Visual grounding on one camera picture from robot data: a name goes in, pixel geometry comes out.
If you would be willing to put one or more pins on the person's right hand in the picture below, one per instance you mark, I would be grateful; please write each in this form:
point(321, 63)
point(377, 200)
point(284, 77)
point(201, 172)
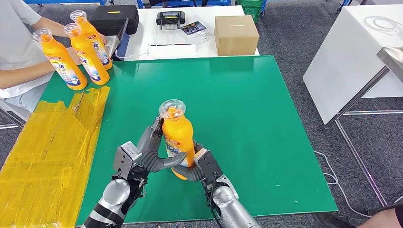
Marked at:
point(73, 56)

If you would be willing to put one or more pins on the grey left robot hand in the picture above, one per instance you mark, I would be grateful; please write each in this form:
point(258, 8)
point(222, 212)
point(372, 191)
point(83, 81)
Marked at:
point(148, 154)

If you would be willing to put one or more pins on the person's left hand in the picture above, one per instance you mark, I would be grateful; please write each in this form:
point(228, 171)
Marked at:
point(102, 37)

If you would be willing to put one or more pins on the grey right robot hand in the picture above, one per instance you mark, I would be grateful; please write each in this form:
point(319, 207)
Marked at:
point(189, 174)

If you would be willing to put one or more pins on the orange detergent bottle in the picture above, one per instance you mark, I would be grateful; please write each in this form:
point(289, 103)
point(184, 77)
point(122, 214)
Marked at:
point(178, 132)
point(102, 53)
point(59, 59)
point(85, 50)

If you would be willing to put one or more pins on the black zip case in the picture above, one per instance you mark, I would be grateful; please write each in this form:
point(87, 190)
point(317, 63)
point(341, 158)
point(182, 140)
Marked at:
point(111, 22)

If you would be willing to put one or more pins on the person's left forearm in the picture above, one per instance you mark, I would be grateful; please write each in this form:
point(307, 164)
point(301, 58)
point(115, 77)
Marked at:
point(53, 26)

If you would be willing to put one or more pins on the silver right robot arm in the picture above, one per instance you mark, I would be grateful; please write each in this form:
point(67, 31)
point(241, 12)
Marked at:
point(230, 207)

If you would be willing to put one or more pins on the tablet with blue cover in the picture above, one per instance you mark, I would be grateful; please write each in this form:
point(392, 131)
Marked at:
point(123, 45)

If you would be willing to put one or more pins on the white desk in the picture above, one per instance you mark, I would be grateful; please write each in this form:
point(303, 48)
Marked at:
point(148, 33)

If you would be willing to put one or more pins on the person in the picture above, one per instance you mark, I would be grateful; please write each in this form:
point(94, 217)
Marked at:
point(381, 220)
point(15, 41)

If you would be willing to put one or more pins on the flat white box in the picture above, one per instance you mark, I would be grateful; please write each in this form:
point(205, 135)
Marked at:
point(172, 51)

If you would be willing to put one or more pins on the black remote controller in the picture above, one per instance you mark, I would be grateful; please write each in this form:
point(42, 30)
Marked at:
point(170, 18)

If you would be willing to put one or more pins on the green work table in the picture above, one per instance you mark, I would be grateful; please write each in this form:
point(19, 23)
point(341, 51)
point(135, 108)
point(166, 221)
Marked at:
point(236, 104)

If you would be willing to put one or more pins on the printed booklet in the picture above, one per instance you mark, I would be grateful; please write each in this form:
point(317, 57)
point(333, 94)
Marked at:
point(195, 31)

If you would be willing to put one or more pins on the yellow taped cardboard sheet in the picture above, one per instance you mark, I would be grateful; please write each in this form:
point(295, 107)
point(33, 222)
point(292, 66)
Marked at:
point(37, 157)

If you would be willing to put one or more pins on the brown cardboard box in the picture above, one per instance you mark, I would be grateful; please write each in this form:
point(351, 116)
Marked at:
point(237, 36)

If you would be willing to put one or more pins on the green plastic crate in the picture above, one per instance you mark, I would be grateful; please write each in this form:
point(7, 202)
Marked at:
point(252, 10)

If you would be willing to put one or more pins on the large white table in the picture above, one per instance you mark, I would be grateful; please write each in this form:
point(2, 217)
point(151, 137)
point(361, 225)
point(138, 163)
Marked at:
point(344, 63)

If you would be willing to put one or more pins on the blue metal rack leg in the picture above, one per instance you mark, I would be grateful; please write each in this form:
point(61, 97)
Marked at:
point(342, 3)

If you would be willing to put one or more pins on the stainless steel table top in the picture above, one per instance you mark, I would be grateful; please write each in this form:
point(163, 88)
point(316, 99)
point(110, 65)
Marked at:
point(393, 59)

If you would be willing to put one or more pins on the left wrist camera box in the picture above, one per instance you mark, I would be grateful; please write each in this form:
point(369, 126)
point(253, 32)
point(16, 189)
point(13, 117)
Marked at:
point(126, 159)

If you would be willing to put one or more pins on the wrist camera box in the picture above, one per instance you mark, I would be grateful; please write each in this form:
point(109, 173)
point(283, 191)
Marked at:
point(126, 159)
point(211, 170)

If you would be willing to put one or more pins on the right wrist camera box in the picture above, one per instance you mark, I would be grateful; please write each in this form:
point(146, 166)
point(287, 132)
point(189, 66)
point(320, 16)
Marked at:
point(211, 170)

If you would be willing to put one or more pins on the grey metal table frame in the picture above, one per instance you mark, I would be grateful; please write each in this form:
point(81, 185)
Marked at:
point(357, 97)

